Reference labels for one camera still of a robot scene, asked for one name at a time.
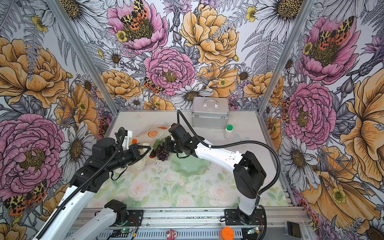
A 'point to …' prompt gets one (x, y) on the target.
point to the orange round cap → (226, 233)
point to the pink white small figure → (171, 234)
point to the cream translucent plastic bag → (146, 164)
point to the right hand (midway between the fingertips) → (163, 151)
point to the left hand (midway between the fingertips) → (150, 153)
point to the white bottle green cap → (227, 133)
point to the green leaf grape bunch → (159, 147)
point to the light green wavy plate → (190, 165)
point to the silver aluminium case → (210, 112)
